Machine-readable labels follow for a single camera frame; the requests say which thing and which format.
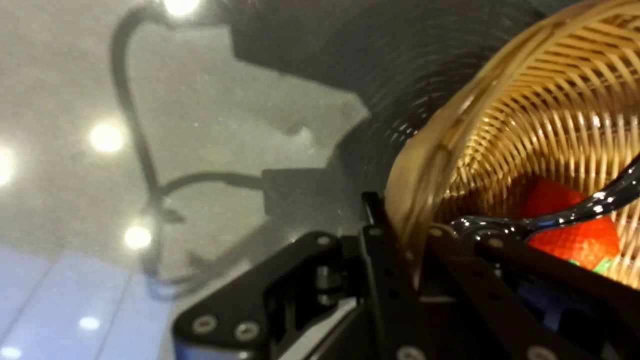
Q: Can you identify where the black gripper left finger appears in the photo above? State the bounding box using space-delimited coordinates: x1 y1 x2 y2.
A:
360 193 429 360

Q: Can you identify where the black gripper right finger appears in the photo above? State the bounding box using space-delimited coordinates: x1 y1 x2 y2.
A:
427 227 588 360

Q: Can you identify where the woven basket with strawberry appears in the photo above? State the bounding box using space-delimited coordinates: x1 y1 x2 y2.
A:
384 0 640 289

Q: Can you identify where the dark metal spoon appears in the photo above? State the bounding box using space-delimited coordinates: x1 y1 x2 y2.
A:
448 155 640 243

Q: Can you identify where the red toy strawberry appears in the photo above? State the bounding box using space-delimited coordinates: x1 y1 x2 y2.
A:
520 181 621 271

